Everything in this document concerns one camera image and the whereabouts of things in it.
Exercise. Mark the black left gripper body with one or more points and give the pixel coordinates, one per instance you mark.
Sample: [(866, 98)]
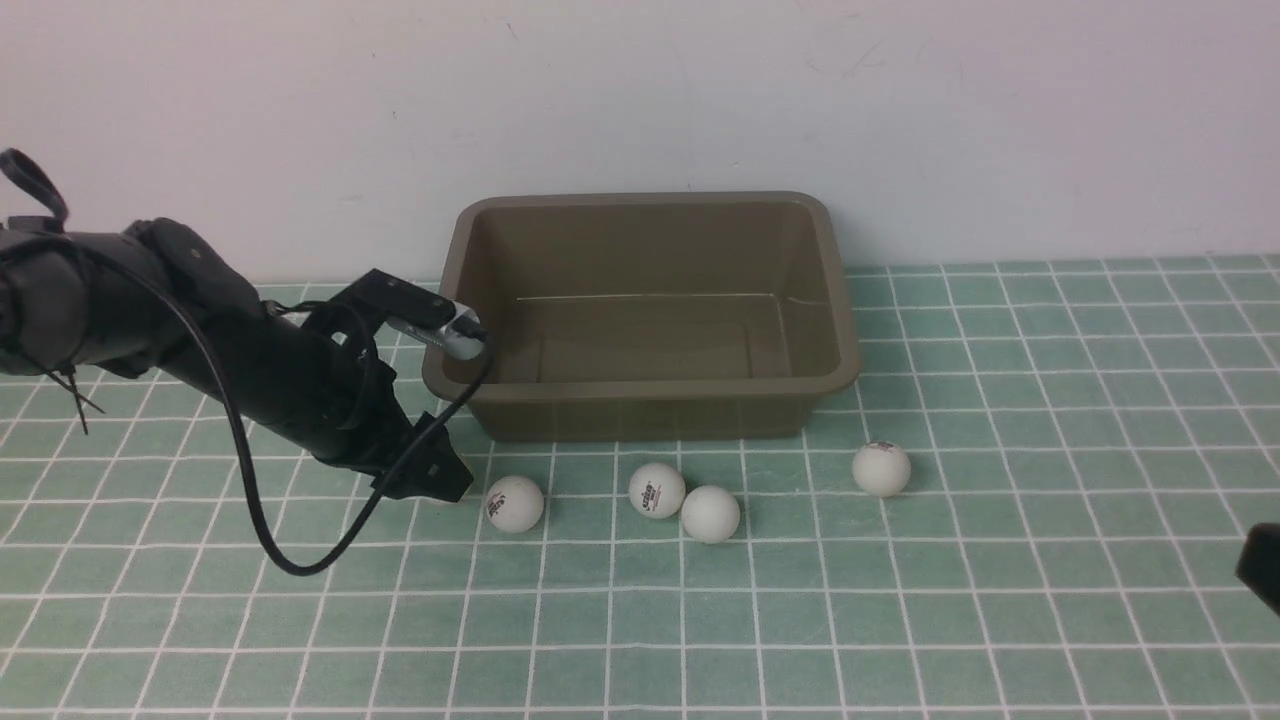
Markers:
[(326, 388)]

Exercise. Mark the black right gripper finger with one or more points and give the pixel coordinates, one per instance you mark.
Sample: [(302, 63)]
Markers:
[(1258, 564)]

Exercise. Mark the white ball with dark logo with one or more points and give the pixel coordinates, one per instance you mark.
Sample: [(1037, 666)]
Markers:
[(514, 504)]

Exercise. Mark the white ball with red logo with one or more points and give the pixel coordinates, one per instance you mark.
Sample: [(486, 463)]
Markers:
[(656, 490)]

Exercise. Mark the plain white ping-pong ball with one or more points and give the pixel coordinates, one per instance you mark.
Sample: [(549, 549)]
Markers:
[(710, 514)]

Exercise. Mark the white ball with top mark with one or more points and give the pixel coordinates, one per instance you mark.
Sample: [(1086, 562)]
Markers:
[(881, 469)]

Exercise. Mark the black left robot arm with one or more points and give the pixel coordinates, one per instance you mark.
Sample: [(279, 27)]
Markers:
[(113, 300)]

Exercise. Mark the green checkered tablecloth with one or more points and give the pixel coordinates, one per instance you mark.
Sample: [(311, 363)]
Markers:
[(1089, 444)]

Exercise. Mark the olive green plastic bin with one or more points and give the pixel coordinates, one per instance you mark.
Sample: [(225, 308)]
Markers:
[(654, 316)]

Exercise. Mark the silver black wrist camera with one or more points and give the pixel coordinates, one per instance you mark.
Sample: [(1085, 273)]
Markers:
[(377, 298)]

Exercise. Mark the black cable tie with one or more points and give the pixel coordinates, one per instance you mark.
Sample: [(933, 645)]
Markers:
[(65, 377)]

